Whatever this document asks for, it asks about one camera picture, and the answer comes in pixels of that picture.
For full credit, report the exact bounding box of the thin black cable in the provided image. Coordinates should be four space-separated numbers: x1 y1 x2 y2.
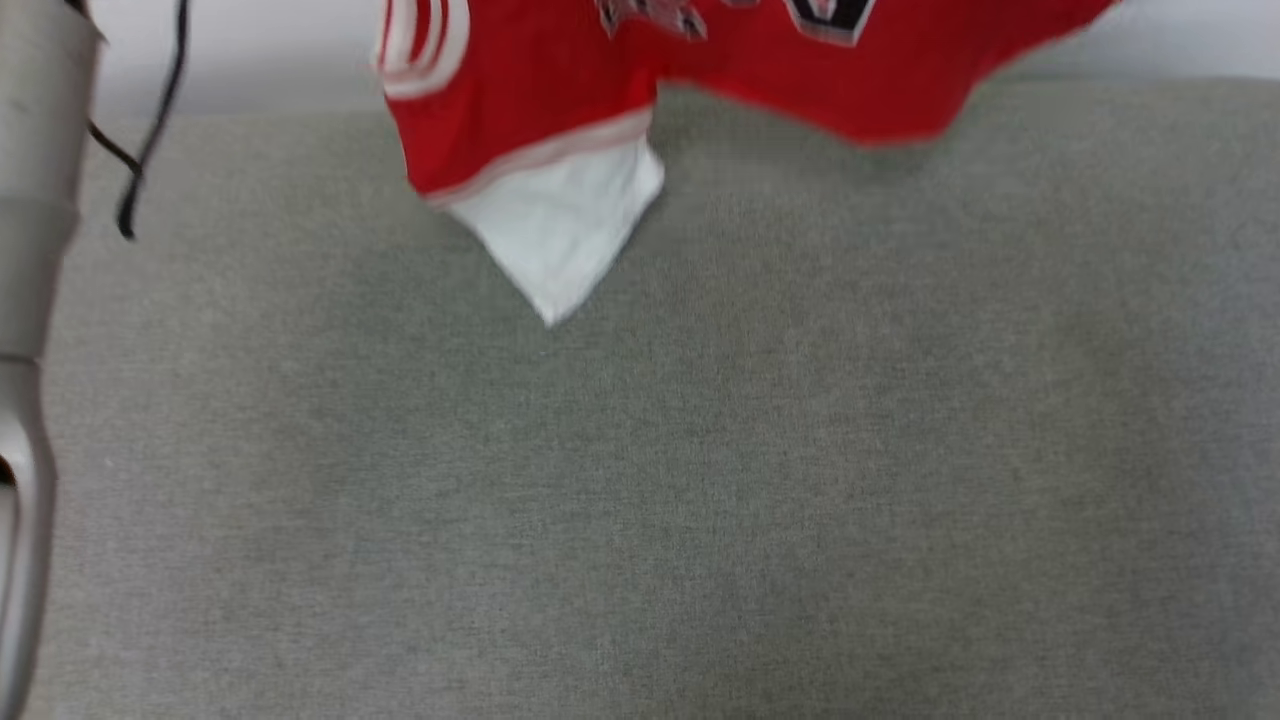
85 0 191 241

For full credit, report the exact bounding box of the red and white jersey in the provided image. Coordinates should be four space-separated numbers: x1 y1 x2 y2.
370 0 1121 329

